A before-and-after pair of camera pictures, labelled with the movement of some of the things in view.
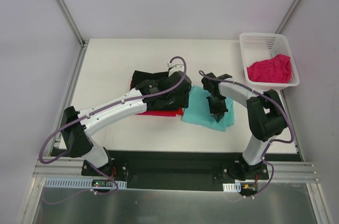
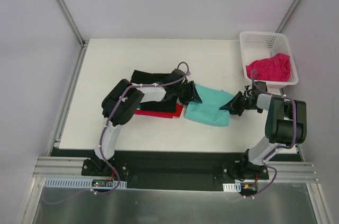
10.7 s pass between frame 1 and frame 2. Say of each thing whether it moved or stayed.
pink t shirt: stayed
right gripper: moved
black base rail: stayed
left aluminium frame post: stayed
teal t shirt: moved
